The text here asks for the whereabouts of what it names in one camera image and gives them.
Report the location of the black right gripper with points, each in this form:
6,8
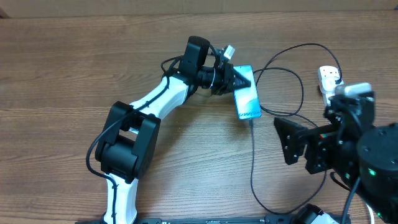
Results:
318,150

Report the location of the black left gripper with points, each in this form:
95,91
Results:
227,73

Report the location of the blue screen smartphone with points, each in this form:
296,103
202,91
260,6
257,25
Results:
246,99

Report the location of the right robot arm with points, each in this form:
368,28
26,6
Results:
364,156

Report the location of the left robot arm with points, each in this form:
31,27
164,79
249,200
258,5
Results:
126,145

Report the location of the white round charger plug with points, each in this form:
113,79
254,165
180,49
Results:
328,84

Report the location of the white power strip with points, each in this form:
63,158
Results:
328,75

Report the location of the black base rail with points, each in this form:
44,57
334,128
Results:
309,214

